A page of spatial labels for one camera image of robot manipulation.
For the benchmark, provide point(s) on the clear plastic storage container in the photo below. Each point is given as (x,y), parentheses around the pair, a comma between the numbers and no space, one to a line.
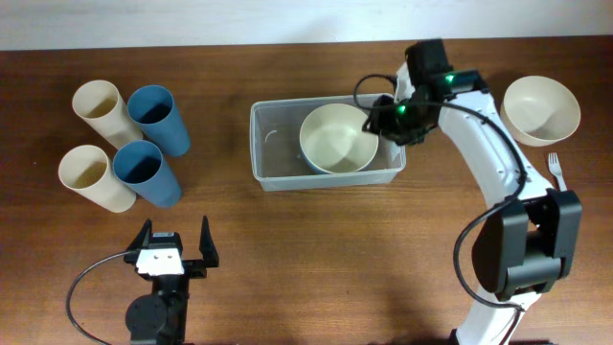
(277,160)

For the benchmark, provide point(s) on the cream cup far left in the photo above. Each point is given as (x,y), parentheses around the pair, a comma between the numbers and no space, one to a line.
(100,105)

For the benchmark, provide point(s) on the white plastic fork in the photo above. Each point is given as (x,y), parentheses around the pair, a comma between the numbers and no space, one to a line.
(556,170)

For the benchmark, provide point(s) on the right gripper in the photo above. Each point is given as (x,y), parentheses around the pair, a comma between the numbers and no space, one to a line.
(380,119)

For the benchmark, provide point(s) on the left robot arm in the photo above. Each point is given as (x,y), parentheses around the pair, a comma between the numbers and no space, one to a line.
(160,317)

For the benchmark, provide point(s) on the blue cup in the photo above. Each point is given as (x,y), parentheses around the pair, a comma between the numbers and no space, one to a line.
(154,110)
(142,167)

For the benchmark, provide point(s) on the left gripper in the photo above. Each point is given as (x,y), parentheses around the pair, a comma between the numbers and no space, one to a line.
(206,246)

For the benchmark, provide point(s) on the cream bowl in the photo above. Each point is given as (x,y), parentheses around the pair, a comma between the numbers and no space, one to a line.
(332,138)
(539,111)

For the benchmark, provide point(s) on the cream cup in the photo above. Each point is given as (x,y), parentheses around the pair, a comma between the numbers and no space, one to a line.
(86,170)
(100,105)

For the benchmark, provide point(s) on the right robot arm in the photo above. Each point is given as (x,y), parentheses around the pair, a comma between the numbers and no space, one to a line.
(525,241)

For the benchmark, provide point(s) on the blue bowl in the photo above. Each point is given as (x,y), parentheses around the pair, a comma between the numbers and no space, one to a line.
(312,166)

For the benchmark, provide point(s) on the cream cup near left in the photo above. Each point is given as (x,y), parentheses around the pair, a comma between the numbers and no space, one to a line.
(86,170)

